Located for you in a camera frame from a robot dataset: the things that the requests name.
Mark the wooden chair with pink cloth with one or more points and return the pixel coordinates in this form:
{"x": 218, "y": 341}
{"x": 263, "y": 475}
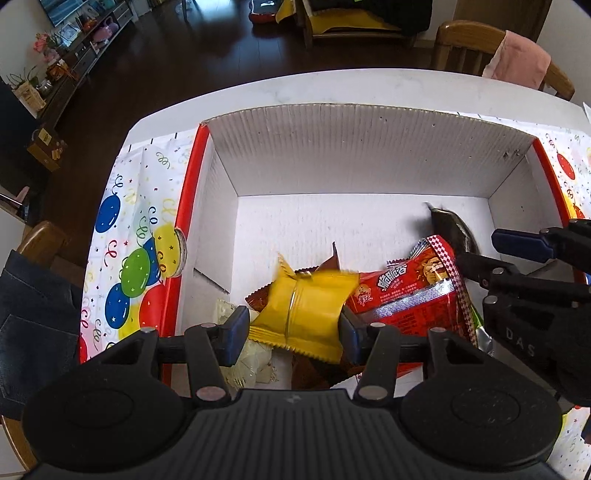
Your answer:
{"x": 457, "y": 46}

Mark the plain yellow snack packet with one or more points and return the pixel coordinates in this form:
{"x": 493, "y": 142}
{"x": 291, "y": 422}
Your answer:
{"x": 309, "y": 309}

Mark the balloon print tablecloth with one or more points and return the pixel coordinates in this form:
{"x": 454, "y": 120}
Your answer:
{"x": 120, "y": 184}

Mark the pink flowers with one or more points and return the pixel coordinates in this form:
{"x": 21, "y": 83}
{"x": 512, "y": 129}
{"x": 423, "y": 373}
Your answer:
{"x": 46, "y": 46}

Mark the brown cardboard box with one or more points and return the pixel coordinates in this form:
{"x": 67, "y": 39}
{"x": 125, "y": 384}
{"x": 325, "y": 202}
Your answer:
{"x": 46, "y": 150}

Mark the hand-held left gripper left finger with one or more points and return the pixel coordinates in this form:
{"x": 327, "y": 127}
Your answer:
{"x": 236, "y": 332}

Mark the wooden chair with denim jacket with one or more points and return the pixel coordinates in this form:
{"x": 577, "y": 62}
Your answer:
{"x": 44, "y": 240}

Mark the wooden door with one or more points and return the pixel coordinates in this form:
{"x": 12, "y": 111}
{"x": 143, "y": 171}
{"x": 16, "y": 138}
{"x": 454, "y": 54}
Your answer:
{"x": 508, "y": 14}

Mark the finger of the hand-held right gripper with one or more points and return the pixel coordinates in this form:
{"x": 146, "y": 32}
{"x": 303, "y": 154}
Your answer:
{"x": 521, "y": 243}
{"x": 485, "y": 271}

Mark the pink cloth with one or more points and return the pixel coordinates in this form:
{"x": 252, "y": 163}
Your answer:
{"x": 517, "y": 60}

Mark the dark television cabinet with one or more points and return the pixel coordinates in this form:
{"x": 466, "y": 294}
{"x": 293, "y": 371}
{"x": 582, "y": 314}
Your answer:
{"x": 87, "y": 55}

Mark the black chocolate snack packet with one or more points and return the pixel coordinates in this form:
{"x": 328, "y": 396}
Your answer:
{"x": 450, "y": 228}

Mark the red cardboard box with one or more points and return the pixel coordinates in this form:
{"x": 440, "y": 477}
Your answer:
{"x": 346, "y": 147}

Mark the flat screen television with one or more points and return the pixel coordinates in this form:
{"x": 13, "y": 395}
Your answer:
{"x": 60, "y": 9}

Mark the beige carton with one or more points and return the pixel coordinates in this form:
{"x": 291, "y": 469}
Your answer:
{"x": 28, "y": 97}

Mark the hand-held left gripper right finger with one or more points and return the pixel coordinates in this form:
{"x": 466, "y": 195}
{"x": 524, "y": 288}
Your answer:
{"x": 348, "y": 337}

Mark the yellow cardboard box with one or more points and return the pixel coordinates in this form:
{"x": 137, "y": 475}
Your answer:
{"x": 332, "y": 21}

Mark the large red snack packet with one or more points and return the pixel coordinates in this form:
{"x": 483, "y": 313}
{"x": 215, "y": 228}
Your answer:
{"x": 406, "y": 295}

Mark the cream snack packet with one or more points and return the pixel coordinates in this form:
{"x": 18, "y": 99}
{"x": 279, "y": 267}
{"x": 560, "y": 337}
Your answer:
{"x": 247, "y": 369}

